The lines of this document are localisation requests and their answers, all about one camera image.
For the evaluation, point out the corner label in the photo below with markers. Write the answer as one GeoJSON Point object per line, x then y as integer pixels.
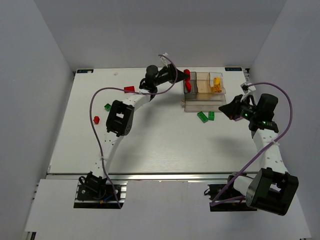
{"type": "Point", "coordinates": [233, 69]}
{"type": "Point", "coordinates": [84, 71]}

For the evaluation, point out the long clear tray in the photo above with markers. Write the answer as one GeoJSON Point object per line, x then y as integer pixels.
{"type": "Point", "coordinates": [203, 102]}

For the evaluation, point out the amber container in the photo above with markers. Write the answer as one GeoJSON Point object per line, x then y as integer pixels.
{"type": "Point", "coordinates": [203, 84]}

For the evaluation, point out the green flat lego plate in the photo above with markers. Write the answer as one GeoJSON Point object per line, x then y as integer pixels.
{"type": "Point", "coordinates": [202, 117]}

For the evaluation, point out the left corner label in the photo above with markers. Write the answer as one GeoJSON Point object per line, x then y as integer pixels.
{"type": "Point", "coordinates": [84, 71]}

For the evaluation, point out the yellow square lego brick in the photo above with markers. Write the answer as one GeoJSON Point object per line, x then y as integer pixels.
{"type": "Point", "coordinates": [216, 89]}

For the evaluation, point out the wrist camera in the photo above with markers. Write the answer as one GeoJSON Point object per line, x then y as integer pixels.
{"type": "Point", "coordinates": [247, 88]}
{"type": "Point", "coordinates": [163, 58]}

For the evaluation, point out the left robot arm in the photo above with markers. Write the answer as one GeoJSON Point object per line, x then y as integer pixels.
{"type": "Point", "coordinates": [120, 116]}

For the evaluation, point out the smoky grey container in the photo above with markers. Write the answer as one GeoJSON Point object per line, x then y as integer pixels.
{"type": "Point", "coordinates": [194, 92]}

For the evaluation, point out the clear container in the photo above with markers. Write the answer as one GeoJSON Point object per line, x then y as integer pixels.
{"type": "Point", "coordinates": [212, 75]}

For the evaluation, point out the red long lego brick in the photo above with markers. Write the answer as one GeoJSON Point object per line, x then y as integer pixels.
{"type": "Point", "coordinates": [188, 86]}

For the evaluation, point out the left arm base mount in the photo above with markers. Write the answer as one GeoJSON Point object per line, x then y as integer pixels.
{"type": "Point", "coordinates": [98, 193]}

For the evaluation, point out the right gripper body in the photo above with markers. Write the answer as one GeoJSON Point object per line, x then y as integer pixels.
{"type": "Point", "coordinates": [238, 107]}

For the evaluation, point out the yellow rounded lego brick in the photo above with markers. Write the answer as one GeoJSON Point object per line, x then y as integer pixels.
{"type": "Point", "coordinates": [217, 81]}

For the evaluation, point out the right corner label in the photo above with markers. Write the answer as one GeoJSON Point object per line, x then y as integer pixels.
{"type": "Point", "coordinates": [233, 69]}

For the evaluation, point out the green lego brick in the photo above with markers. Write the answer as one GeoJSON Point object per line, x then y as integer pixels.
{"type": "Point", "coordinates": [211, 116]}

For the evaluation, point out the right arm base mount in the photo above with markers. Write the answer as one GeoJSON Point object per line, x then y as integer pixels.
{"type": "Point", "coordinates": [229, 201]}

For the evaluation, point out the aluminium table rail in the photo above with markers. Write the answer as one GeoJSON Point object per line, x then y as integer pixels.
{"type": "Point", "coordinates": [149, 177]}

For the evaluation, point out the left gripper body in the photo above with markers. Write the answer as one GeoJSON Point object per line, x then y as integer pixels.
{"type": "Point", "coordinates": [171, 74]}

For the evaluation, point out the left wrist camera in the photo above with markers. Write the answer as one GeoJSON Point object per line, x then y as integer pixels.
{"type": "Point", "coordinates": [163, 58]}

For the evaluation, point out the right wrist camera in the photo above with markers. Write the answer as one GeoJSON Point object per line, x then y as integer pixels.
{"type": "Point", "coordinates": [247, 88]}

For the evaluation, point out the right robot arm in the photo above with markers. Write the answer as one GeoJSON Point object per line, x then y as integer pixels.
{"type": "Point", "coordinates": [273, 188]}

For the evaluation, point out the green small lego cube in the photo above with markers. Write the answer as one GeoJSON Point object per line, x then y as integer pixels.
{"type": "Point", "coordinates": [107, 107]}

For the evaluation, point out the small red lego brick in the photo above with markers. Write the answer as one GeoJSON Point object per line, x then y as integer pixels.
{"type": "Point", "coordinates": [96, 120]}

